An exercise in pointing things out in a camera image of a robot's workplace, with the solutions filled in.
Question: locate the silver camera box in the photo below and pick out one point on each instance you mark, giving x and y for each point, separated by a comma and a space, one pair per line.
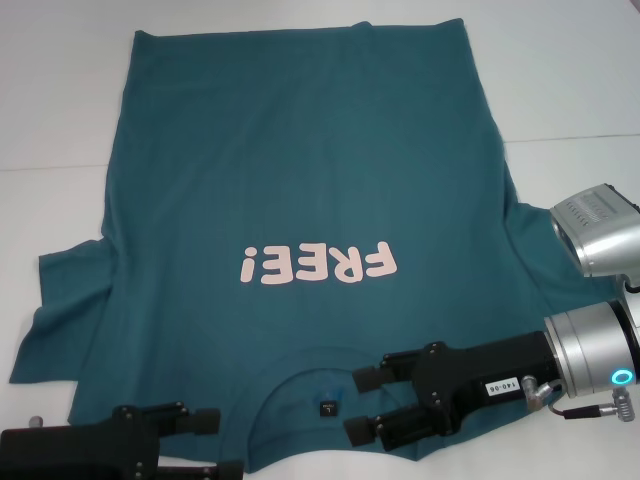
595, 235

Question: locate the blue t-shirt with pink print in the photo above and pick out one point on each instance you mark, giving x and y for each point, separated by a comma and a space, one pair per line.
300, 175

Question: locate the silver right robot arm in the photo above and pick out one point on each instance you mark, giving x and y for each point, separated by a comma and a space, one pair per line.
585, 345

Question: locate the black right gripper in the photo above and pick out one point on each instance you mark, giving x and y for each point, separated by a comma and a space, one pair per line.
475, 370

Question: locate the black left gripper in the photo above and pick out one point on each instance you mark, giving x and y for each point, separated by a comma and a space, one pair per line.
75, 455

